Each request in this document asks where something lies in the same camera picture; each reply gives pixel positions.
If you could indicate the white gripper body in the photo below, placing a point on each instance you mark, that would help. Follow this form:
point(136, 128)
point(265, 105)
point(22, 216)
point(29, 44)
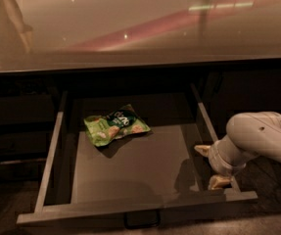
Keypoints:
point(216, 162)

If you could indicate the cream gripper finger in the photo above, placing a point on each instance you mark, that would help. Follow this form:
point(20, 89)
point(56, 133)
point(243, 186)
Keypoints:
point(203, 150)
point(218, 182)

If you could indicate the dark drawer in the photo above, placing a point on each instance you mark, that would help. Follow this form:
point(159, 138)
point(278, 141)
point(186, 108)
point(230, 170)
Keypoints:
point(141, 180)

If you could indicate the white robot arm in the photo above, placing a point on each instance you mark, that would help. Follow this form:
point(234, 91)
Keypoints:
point(248, 136)

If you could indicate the dark cabinet door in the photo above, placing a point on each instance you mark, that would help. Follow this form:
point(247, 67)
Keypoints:
point(230, 92)

